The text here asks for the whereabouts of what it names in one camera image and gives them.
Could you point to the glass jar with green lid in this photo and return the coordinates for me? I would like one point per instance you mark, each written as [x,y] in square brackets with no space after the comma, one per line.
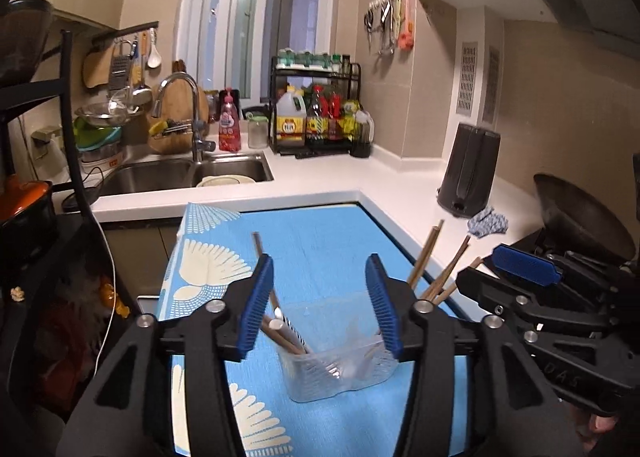
[257,134]

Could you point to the dark sauce bottle yellow label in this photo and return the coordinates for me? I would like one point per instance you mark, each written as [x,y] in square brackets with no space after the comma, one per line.
[316,127]

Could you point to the yellow cooking oil jug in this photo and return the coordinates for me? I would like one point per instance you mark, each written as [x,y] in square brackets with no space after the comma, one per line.
[290,127]

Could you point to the black electric kettle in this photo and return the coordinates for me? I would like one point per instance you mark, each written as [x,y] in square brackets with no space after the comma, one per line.
[470,167]

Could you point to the red dish soap bottle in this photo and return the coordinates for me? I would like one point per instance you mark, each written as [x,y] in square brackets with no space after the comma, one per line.
[230,132]

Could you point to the dark brown pan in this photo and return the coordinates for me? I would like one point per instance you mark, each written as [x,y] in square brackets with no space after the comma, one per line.
[25,37]

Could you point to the hanging white ladle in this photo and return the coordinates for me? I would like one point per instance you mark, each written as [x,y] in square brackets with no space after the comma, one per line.
[154,58]

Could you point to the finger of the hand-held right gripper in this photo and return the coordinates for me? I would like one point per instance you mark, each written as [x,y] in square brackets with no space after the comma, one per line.
[485,289]
[525,264]

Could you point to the black pot with orange lid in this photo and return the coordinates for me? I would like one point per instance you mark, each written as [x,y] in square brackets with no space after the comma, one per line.
[25,222]

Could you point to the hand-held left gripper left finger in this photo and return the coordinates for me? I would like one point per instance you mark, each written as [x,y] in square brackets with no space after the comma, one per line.
[256,307]

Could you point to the white plate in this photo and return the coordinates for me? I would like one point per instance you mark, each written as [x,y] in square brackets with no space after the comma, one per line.
[225,181]

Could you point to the white framed window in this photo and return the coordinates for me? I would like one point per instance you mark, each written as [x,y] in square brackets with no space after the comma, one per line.
[250,37]

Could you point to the small wooden cutting board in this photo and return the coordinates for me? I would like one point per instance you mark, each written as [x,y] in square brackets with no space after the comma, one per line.
[95,67]

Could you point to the clear plastic utensil container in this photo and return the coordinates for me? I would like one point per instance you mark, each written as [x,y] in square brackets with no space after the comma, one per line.
[340,377]

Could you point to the black gas stove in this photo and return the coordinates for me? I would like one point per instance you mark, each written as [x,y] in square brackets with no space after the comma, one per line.
[527,239]

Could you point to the red sauce bottle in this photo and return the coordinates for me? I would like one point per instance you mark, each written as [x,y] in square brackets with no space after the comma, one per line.
[335,112]

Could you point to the row of green-lidded spice jars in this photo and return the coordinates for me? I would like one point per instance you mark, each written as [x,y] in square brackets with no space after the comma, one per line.
[310,59]

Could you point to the green plastic bowl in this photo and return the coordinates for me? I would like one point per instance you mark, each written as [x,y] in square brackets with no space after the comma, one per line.
[95,137]

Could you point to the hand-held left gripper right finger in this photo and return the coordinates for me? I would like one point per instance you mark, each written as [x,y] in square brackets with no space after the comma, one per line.
[384,307]

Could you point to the black metal shelf rack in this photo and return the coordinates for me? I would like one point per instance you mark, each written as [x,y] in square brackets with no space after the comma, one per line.
[70,112]

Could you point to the hanging metal grater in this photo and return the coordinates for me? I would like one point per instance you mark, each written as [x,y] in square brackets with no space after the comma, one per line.
[119,72]

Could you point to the stainless steel sink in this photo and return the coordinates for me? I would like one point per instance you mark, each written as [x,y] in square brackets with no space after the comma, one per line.
[150,177]

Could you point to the hanging orange brush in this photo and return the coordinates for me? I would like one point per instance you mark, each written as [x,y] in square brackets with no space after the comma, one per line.
[406,37]

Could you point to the large wooden cutting board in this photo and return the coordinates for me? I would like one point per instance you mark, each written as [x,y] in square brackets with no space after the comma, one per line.
[175,107]

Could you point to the checkered dish cloth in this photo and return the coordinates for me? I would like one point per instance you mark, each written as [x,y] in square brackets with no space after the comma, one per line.
[487,224]

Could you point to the narrow wall vent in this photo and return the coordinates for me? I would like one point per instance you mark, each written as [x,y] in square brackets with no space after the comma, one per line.
[466,79]
[491,87]

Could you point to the white wall socket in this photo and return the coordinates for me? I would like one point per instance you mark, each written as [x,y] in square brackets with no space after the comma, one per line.
[45,137]

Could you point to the blue cloth with cream pattern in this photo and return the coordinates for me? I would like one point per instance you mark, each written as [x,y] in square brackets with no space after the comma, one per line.
[320,257]

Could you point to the hanging kitchen scissors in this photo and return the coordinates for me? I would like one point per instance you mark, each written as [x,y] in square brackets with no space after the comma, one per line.
[382,32]

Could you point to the dark oil dispenser bottle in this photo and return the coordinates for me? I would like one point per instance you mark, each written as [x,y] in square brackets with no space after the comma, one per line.
[361,137]

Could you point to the person's right hand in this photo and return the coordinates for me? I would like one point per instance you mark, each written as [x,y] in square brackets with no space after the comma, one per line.
[595,429]

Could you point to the steel kitchen faucet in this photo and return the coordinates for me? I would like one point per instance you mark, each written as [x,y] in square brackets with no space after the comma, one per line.
[198,127]

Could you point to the black wok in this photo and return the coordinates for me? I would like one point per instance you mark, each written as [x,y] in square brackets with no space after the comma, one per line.
[580,217]

